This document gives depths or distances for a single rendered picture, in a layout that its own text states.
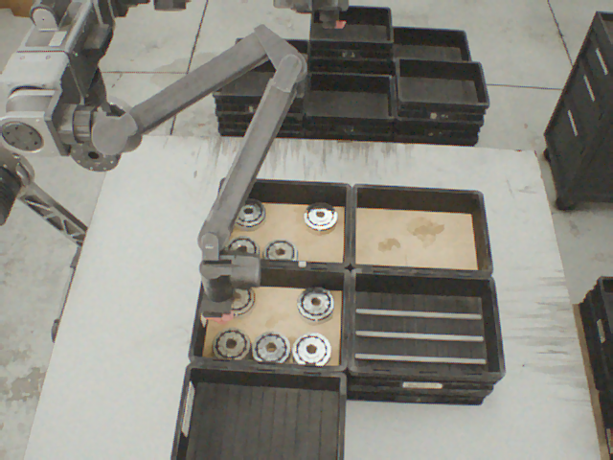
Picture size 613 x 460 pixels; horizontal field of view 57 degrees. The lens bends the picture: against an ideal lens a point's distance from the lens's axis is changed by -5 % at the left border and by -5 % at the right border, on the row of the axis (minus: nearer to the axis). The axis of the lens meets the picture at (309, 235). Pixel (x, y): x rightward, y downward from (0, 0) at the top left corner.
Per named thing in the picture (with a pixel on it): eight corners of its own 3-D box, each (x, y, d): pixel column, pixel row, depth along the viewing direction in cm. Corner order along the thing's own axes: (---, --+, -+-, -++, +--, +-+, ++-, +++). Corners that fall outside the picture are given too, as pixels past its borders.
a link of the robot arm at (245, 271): (209, 225, 126) (201, 232, 118) (262, 227, 126) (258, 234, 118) (210, 279, 129) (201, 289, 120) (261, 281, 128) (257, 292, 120)
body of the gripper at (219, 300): (237, 276, 134) (233, 259, 128) (231, 315, 129) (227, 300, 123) (208, 274, 135) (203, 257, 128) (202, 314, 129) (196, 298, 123)
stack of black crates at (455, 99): (387, 170, 284) (398, 101, 247) (385, 126, 301) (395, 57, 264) (468, 173, 283) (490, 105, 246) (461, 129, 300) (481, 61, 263)
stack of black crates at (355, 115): (305, 166, 285) (305, 115, 257) (307, 123, 302) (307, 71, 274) (387, 170, 284) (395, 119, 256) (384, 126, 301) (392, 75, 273)
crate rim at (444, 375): (347, 375, 145) (347, 371, 143) (350, 272, 162) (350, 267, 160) (504, 381, 144) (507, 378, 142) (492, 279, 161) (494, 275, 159)
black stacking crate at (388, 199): (348, 288, 170) (351, 268, 161) (350, 207, 187) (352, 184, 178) (483, 295, 169) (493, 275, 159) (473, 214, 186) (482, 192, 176)
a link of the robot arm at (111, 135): (279, 17, 118) (275, 8, 108) (312, 75, 120) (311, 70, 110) (102, 128, 124) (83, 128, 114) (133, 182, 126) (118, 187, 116)
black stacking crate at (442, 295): (345, 387, 153) (348, 372, 144) (348, 289, 170) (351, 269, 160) (493, 394, 152) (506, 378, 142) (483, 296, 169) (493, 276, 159)
